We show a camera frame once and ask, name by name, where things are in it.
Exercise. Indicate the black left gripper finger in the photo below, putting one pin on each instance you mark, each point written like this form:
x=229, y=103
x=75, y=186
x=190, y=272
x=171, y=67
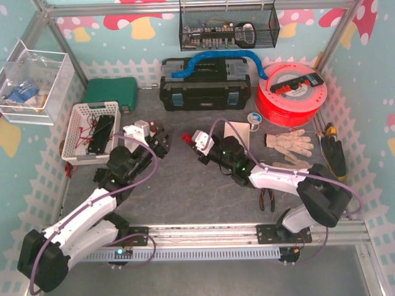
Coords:
x=166, y=144
x=162, y=134

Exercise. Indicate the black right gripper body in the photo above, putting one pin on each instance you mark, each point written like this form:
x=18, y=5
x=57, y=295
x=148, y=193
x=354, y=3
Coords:
x=195, y=151

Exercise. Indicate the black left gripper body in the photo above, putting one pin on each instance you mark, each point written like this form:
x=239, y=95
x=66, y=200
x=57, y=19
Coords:
x=158, y=145

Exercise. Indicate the white peg fixture base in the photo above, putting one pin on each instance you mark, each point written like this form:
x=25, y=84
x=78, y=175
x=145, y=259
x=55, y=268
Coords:
x=131, y=129

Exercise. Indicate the black rectangular plate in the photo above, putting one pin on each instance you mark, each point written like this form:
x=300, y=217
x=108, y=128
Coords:
x=99, y=175

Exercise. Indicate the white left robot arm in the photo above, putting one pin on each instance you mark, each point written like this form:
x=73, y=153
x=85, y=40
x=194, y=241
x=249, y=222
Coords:
x=48, y=255

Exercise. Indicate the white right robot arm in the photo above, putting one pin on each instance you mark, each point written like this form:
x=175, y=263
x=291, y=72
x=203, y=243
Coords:
x=323, y=198

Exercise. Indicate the white spring box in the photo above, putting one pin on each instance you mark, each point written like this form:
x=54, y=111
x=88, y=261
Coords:
x=242, y=132

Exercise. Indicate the green plastic case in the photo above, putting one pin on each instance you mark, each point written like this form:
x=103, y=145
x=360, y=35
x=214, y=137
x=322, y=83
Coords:
x=122, y=90

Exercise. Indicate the black device in basket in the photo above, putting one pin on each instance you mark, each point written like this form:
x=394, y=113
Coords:
x=101, y=134

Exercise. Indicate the white perforated basket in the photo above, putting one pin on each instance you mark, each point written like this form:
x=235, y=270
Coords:
x=83, y=120

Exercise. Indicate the black toolbox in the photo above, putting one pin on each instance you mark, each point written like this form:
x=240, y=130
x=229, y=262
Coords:
x=215, y=84

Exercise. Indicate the upper white work glove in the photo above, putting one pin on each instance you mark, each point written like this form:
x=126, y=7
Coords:
x=290, y=144

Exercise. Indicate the red filament spool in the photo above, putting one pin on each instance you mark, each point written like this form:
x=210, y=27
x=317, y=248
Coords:
x=290, y=109

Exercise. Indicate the black yellow rubber glove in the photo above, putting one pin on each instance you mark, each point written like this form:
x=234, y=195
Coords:
x=333, y=153

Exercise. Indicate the yellow black tool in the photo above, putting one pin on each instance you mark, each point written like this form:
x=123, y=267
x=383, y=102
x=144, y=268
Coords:
x=329, y=130

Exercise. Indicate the black power strip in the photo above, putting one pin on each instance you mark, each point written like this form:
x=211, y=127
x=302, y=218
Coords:
x=312, y=79

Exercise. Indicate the clear acrylic box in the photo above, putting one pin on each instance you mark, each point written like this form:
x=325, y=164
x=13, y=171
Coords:
x=51, y=71

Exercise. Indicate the blue white glove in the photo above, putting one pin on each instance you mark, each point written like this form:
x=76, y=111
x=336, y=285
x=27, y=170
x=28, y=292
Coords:
x=24, y=93

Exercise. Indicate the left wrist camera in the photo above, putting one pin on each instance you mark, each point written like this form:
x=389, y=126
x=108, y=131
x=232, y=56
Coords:
x=144, y=131

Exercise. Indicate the solder wire spool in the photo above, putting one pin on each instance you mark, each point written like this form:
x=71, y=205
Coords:
x=254, y=119

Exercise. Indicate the grey slotted cable duct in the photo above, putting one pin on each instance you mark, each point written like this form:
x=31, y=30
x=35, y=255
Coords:
x=206, y=254

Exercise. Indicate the black wire mesh basket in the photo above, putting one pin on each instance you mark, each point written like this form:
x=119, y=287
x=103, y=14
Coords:
x=226, y=27

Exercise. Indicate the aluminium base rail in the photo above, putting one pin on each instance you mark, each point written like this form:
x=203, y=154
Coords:
x=214, y=235

